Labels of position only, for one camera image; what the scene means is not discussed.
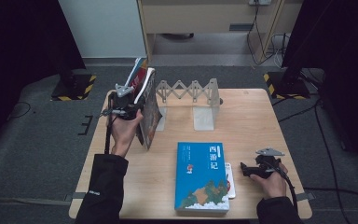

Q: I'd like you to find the white panel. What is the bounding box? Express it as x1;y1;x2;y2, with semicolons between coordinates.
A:
58;0;147;59

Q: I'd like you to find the white power strip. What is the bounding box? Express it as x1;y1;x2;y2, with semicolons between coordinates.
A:
249;0;273;7

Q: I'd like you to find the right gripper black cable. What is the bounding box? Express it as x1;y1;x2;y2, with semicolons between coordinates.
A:
268;161;299;216

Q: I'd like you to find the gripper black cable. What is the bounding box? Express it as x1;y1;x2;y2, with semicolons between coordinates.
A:
268;161;299;216
103;99;115;156

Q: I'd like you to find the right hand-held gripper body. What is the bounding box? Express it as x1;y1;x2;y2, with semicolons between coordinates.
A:
255;147;285;180

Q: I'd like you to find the white caterpillar picture book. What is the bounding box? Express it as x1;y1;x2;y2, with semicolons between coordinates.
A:
224;161;237;200

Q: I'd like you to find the black power strip cable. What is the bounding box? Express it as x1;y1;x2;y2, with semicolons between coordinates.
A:
246;3;276;66

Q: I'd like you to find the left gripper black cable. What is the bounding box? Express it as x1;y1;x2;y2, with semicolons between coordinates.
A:
103;99;115;156

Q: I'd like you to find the person's right hand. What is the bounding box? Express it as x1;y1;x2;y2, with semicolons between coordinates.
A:
250;163;288;200

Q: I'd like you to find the portrait magazine with red label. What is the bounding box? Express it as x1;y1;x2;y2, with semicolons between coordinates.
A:
130;66;157;104

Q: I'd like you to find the thin black floor cable loop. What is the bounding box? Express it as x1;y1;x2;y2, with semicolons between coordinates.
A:
7;101;32;120

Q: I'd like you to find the grey expandable metal book rack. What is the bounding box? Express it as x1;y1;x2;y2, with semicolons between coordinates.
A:
155;77;223;132

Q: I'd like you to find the black tape floor mark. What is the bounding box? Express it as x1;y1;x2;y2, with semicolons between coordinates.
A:
77;115;94;136

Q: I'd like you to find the grey tape piece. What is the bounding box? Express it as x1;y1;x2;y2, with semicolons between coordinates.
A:
64;191;87;202
296;191;316;202

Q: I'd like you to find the magazine with yellow corner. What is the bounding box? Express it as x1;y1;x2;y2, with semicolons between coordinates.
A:
131;57;149;80

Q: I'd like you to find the long black floor cable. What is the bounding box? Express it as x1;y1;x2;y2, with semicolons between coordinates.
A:
313;104;345;224

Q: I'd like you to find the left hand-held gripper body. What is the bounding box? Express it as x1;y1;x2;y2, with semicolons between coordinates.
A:
100;83;139;121

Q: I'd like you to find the wooden cabinet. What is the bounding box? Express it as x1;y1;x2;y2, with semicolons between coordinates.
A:
136;0;304;63

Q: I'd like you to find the person's left hand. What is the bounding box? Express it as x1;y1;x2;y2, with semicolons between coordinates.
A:
109;109;145;158

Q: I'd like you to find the thick blue book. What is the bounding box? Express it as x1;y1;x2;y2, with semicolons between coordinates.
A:
174;142;230;214

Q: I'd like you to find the black curtain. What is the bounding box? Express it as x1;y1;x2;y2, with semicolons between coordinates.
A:
281;0;358;171
0;0;87;162

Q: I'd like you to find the dark cover magazine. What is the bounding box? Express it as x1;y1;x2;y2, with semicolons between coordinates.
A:
136;69;164;151

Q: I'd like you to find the striped black stand base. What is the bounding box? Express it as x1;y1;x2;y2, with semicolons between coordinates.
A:
263;71;311;101
50;73;97;102

